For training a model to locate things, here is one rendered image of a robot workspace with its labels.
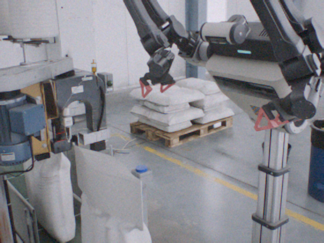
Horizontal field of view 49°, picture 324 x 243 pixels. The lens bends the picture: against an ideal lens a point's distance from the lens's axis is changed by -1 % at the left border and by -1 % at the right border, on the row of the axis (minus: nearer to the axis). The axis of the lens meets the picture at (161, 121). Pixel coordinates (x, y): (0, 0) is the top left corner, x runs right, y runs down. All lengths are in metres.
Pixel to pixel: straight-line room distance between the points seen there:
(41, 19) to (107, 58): 5.11
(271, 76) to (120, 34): 5.41
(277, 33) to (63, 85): 0.99
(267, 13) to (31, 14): 0.80
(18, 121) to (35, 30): 0.32
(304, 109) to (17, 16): 0.98
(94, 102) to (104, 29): 4.71
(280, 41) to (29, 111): 0.84
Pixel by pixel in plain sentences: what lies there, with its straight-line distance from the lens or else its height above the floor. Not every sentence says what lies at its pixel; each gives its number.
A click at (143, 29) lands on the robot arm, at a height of 1.55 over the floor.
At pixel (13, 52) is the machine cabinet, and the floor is 1.19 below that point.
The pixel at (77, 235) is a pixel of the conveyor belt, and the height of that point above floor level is 0.38.
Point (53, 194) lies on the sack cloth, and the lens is 2.07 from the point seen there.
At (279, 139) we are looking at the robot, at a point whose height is 1.09.
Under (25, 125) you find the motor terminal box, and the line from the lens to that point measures 1.30.
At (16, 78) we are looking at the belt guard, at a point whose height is 1.40.
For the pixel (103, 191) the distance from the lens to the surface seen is 1.44.
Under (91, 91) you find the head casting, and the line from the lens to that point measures 1.69.
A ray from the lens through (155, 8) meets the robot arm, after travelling 1.47.
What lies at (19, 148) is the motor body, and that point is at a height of 1.15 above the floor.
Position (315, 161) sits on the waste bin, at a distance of 3.35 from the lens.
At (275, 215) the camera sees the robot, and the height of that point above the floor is 0.73.
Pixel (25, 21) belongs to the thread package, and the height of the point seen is 1.59.
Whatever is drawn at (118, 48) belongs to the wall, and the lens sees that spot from 6.54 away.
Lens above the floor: 1.62
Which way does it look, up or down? 17 degrees down
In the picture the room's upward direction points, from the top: 1 degrees counter-clockwise
